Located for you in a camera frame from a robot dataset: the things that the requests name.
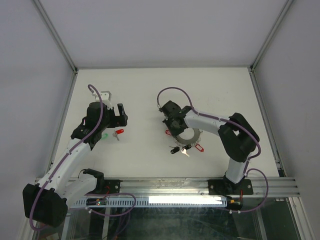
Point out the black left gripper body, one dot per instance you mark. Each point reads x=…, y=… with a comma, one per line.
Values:
x=111, y=120

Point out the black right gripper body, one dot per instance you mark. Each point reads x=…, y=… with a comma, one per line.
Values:
x=172, y=127

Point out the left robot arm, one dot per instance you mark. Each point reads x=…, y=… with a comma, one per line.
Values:
x=48, y=200

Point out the red tag loose key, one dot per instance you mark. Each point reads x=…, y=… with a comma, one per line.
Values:
x=117, y=132

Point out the green tag loose key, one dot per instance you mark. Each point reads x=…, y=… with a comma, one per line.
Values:
x=104, y=136

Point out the black key tag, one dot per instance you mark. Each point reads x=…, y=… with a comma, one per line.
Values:
x=175, y=150

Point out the red key tag on ring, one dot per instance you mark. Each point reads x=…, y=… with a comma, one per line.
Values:
x=167, y=132

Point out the silver key on ring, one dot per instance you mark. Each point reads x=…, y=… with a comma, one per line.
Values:
x=185, y=152

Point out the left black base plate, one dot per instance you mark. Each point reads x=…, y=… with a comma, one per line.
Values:
x=110, y=186

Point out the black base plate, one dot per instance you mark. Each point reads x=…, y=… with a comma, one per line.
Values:
x=110, y=186
x=224, y=187

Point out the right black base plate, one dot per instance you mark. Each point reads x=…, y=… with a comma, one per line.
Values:
x=224, y=187

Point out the white slotted cable duct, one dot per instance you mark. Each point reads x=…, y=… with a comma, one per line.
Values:
x=155, y=201

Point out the left aluminium frame post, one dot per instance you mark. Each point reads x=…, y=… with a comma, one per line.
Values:
x=54, y=34

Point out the aluminium frame post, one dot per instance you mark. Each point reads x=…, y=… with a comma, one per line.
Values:
x=272, y=33
x=54, y=34

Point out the aluminium mounting rail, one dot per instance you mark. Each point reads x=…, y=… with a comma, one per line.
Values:
x=272, y=187

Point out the right aluminium frame post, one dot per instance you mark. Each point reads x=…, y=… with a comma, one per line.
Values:
x=272, y=33

